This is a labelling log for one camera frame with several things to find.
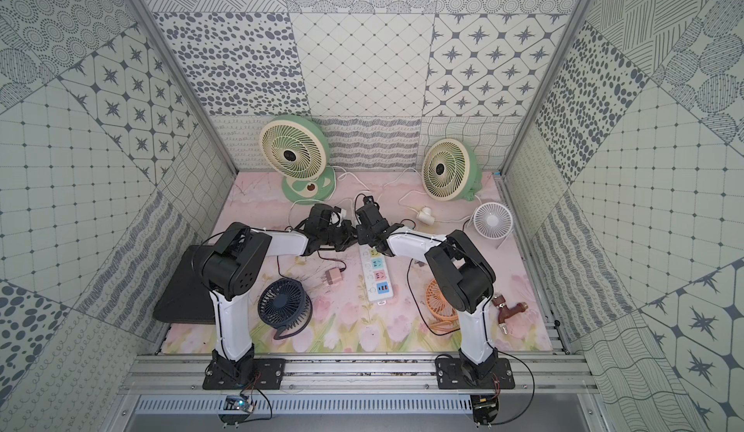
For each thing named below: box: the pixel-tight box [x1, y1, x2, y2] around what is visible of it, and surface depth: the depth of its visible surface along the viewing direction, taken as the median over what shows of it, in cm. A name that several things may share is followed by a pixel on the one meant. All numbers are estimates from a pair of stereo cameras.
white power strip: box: [358, 244, 394, 303], surface depth 91 cm
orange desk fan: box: [425, 278, 461, 332], surface depth 79 cm
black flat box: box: [153, 245, 216, 325], surface depth 84 cm
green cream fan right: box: [421, 137, 484, 202], surface depth 103 cm
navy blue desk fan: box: [257, 277, 313, 340], surface depth 80 cm
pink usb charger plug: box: [325, 267, 342, 285], surface depth 92 cm
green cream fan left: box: [258, 114, 337, 206], surface depth 95 cm
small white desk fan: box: [472, 201, 514, 240], surface depth 97 cm
